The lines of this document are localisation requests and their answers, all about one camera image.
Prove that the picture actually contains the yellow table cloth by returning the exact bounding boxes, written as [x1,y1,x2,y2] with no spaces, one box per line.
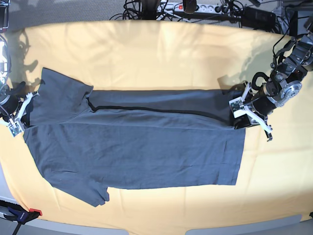
[0,21,313,235]

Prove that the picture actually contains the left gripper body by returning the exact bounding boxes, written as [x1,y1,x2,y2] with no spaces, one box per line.
[242,82,281,128]

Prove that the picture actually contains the blue bar clamp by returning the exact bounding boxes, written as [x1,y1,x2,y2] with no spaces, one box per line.
[0,200,43,235]

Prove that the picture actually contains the black pole base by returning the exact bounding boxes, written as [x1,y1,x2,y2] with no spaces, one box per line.
[140,0,160,20]

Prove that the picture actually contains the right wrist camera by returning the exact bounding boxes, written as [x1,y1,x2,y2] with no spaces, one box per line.
[8,120,25,137]

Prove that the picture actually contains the blue-grey T-shirt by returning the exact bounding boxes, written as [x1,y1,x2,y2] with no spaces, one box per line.
[23,68,245,206]

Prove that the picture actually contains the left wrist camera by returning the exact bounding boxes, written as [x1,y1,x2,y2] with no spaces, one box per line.
[229,97,246,118]

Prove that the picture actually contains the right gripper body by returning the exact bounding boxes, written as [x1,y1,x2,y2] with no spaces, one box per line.
[0,82,26,122]

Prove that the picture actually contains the black power adapter box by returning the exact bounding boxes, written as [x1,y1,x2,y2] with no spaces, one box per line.
[242,7,276,27]

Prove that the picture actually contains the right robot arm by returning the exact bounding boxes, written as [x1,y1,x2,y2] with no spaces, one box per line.
[0,36,39,136]

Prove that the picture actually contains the white power strip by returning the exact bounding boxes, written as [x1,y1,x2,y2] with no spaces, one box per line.
[157,1,231,17]

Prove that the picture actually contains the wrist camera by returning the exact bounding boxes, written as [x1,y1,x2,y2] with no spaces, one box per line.
[8,120,25,137]
[229,97,246,118]

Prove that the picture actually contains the black cable bundle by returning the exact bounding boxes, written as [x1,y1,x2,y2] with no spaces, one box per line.
[109,0,186,23]

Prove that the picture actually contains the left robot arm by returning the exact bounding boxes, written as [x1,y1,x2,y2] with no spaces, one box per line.
[230,17,313,141]

